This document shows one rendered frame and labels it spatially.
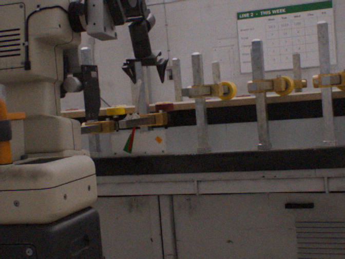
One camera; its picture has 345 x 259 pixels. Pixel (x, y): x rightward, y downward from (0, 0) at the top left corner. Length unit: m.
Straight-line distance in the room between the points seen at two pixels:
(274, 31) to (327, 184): 7.43
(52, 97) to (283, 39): 8.15
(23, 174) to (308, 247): 1.68
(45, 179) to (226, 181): 1.36
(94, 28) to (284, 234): 1.44
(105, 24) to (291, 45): 8.13
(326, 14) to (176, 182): 7.25
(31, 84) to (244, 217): 1.37
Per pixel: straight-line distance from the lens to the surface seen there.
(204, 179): 2.67
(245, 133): 2.80
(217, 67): 3.74
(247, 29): 9.99
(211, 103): 2.82
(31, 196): 1.41
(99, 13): 1.77
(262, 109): 2.55
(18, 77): 1.79
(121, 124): 2.46
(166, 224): 2.99
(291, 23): 9.84
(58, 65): 1.86
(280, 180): 2.59
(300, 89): 3.63
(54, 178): 1.40
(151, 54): 2.08
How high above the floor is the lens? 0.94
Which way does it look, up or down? 3 degrees down
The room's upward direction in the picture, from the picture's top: 5 degrees counter-clockwise
